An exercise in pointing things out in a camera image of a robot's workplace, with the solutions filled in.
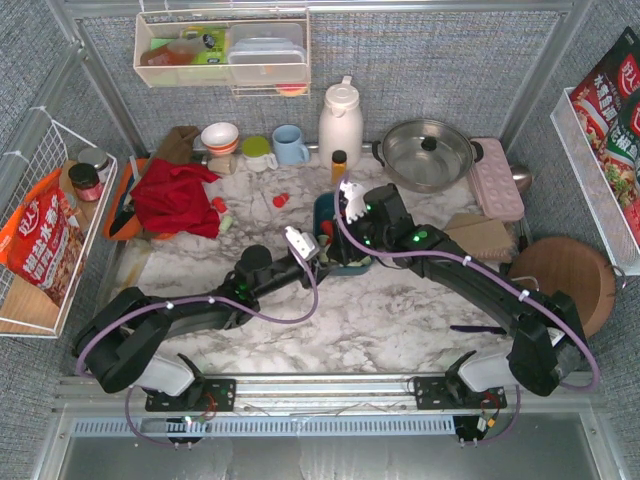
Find teal storage basket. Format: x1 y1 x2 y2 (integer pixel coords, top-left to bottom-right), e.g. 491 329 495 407
313 192 371 277

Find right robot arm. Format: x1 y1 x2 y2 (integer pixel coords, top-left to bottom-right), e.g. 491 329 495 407
334 175 601 397

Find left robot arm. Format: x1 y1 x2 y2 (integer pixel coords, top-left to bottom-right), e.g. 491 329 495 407
74 227 329 412

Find orange juice bottle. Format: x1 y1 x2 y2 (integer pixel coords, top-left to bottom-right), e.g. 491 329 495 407
331 150 347 185

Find steel pot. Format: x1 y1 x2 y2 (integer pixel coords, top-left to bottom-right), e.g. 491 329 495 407
371 119 484 194

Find white thermos jug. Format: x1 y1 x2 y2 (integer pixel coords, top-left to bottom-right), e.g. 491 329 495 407
318 76 364 168

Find green lidded cup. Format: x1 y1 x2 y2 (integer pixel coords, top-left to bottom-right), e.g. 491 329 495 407
241 136 278 173

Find blue mug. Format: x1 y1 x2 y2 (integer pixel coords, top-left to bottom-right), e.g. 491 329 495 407
272 125 310 166

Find brown cardboard sheet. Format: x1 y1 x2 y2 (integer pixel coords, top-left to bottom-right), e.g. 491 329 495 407
444 213 517 262

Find pink egg tray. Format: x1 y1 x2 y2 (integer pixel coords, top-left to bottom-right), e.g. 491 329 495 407
467 137 524 222

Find white orange bowl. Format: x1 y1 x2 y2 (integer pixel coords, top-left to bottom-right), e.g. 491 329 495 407
200 122 239 156

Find red cloth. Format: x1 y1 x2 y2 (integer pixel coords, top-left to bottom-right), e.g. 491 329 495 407
131 158 221 239

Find olive brown cloth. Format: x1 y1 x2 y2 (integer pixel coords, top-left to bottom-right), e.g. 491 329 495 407
155 126 200 165

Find orange tray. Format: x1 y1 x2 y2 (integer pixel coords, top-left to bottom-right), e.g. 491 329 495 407
102 158 173 241

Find black knife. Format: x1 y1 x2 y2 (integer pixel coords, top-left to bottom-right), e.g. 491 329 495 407
109 210 134 238

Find round wooden board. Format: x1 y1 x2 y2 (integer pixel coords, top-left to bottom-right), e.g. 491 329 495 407
508 236 616 338

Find clear plastic food box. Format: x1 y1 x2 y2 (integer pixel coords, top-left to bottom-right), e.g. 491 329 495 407
226 22 307 85

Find green drink bottle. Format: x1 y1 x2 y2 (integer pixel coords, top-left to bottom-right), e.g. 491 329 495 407
180 26 228 65

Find metal lid jar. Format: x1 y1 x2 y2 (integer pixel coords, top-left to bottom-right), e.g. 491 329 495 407
77 147 110 183

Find dark lid jar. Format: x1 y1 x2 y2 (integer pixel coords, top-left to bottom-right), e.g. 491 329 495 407
68 163 103 202

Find white mesh rack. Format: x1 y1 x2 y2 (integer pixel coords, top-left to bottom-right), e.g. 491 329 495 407
550 87 639 276

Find red snack bag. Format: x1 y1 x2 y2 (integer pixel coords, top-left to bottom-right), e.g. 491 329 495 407
1 168 84 306

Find red seasoning packet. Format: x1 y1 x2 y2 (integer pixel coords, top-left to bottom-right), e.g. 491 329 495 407
570 27 639 240

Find clear wall shelf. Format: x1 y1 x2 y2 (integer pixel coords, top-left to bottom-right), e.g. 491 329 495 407
133 7 311 95

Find white wire basket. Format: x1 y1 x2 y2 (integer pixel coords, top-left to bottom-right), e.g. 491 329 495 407
1 107 118 338

